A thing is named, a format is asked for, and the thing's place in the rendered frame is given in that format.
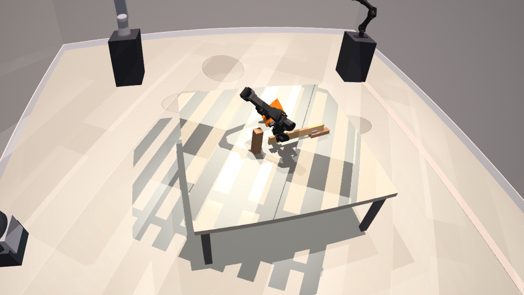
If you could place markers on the long wooden rail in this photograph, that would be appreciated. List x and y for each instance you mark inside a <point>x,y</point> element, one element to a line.
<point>298,133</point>

